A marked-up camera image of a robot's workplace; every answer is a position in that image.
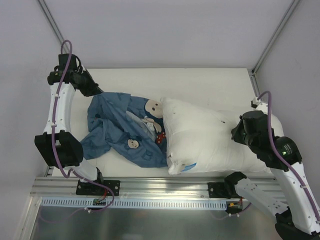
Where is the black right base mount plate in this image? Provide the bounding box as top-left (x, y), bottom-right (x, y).
top-left (207, 182), bottom-right (240, 199)

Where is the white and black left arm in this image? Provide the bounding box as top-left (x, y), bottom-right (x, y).
top-left (34, 53), bottom-right (105, 195)

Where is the white slotted cable duct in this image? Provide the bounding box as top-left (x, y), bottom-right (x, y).
top-left (41, 197), bottom-right (227, 211)

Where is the aluminium frame post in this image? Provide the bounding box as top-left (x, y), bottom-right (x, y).
top-left (249, 0), bottom-right (302, 76)
top-left (36, 0), bottom-right (65, 46)

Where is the white pillow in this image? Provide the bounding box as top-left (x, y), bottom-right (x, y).
top-left (160, 97), bottom-right (271, 175)

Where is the left aluminium frame post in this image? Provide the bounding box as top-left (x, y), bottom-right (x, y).
top-left (36, 0), bottom-right (65, 46)

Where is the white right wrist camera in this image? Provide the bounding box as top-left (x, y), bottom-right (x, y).
top-left (250, 97), bottom-right (268, 114)

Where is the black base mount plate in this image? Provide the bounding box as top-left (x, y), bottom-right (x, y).
top-left (75, 179), bottom-right (121, 197)
top-left (207, 182), bottom-right (240, 199)

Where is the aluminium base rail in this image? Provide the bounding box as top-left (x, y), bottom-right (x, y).
top-left (30, 177), bottom-right (224, 200)

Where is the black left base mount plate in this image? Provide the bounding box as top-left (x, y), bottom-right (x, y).
top-left (75, 179), bottom-right (121, 197)

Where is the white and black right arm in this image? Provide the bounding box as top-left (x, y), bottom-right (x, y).
top-left (224, 110), bottom-right (320, 240)

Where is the blue cartoon print pillowcase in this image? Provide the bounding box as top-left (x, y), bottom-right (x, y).
top-left (80, 92), bottom-right (168, 168)

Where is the right aluminium frame post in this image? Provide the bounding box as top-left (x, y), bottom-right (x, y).
top-left (249, 0), bottom-right (302, 76)

